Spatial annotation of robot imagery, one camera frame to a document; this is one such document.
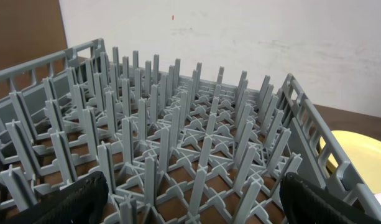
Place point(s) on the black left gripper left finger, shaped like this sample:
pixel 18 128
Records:
pixel 80 202

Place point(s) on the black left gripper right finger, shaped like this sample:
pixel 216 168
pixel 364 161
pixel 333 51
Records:
pixel 303 202

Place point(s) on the yellow round plate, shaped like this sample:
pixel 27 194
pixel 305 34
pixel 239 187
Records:
pixel 365 154

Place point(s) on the grey plastic dish rack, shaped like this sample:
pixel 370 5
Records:
pixel 173 149

